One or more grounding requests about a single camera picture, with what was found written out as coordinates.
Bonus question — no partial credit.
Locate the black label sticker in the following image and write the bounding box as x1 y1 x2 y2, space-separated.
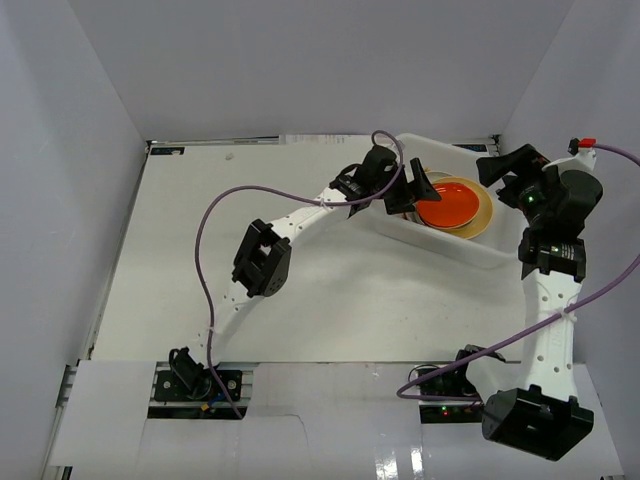
149 146 185 156
455 143 488 153

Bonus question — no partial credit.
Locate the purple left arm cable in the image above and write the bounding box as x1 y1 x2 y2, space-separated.
193 129 406 420

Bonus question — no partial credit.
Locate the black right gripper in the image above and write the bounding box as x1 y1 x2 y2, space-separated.
476 144 561 229

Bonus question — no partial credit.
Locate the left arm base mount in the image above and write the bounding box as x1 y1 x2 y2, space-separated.
148 367 254 419

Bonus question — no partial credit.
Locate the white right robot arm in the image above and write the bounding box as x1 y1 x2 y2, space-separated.
451 138 603 461

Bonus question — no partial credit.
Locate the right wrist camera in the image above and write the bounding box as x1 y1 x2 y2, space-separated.
542 138 597 174

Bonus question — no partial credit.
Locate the white plastic bin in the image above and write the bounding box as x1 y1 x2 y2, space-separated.
366 133 525 269

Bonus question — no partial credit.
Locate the yellow round plate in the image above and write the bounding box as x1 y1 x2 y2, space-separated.
434 176 493 239

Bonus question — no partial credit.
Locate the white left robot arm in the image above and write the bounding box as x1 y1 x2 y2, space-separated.
169 143 441 400

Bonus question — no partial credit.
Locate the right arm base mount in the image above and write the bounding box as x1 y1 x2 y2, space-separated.
414 372 483 425

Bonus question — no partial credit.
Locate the cream round plate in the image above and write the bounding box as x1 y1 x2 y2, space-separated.
403 169 451 225

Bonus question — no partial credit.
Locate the orange round plate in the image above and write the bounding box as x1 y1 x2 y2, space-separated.
416 182 480 230

